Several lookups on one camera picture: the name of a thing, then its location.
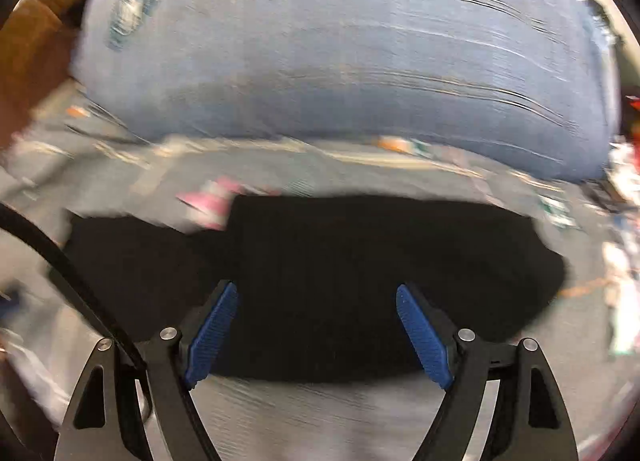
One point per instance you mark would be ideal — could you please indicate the brown cloth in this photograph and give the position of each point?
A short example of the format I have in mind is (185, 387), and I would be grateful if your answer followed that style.
(35, 56)

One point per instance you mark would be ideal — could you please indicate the pile of white clutter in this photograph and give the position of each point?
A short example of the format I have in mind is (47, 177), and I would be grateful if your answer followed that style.
(622, 271)

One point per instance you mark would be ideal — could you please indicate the grey patterned bed quilt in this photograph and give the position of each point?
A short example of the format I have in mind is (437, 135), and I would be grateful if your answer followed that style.
(320, 421)

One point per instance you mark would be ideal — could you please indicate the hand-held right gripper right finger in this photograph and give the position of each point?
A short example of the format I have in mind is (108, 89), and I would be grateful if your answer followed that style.
(422, 336)

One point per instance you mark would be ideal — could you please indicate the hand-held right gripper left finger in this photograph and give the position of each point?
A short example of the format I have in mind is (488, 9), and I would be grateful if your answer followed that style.
(212, 336)

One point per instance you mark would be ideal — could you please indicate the blue plaid pillow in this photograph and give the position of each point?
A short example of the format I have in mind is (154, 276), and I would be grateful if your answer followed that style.
(325, 51)

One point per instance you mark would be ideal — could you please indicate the black pants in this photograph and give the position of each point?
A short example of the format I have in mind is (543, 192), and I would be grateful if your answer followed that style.
(325, 266)

